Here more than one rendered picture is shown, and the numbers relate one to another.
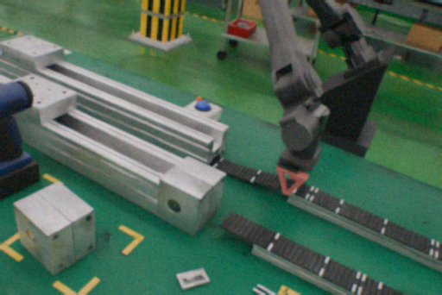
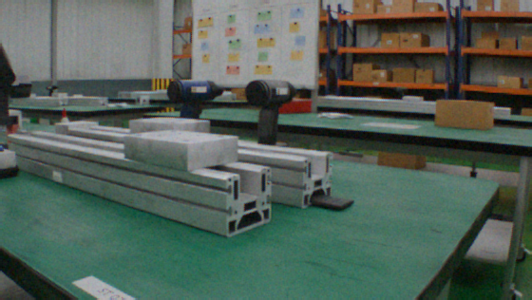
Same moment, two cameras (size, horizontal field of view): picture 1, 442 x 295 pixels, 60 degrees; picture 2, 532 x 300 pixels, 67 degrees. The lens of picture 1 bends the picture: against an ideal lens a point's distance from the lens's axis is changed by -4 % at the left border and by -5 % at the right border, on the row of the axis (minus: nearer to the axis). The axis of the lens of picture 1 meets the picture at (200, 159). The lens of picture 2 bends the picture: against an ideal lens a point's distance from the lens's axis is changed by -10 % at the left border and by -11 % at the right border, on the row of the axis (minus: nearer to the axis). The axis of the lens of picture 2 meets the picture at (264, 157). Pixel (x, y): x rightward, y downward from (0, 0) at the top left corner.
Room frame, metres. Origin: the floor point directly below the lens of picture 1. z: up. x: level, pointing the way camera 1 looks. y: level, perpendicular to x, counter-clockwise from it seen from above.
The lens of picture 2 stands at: (1.76, 0.83, 0.99)
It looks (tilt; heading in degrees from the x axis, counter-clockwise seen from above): 9 degrees down; 191
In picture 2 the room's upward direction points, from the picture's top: 1 degrees clockwise
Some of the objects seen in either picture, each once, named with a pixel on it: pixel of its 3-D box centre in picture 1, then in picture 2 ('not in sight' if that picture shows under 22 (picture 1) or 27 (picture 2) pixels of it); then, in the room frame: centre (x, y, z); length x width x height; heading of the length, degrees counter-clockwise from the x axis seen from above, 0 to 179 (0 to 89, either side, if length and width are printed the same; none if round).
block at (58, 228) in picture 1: (61, 223); not in sight; (0.48, 0.22, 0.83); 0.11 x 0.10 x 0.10; 146
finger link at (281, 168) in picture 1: (293, 174); (5, 133); (0.70, -0.20, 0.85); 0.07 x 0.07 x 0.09; 64
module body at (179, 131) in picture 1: (92, 96); (100, 166); (0.98, 0.32, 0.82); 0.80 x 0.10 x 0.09; 64
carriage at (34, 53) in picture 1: (32, 55); (179, 156); (1.09, 0.55, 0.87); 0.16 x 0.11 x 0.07; 64
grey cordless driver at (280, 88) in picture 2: not in sight; (276, 125); (0.70, 0.64, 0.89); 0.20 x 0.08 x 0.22; 159
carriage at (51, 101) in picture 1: (36, 102); (168, 134); (0.81, 0.41, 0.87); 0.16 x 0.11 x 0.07; 64
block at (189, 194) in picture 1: (193, 191); (72, 139); (0.62, 0.00, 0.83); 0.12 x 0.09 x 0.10; 154
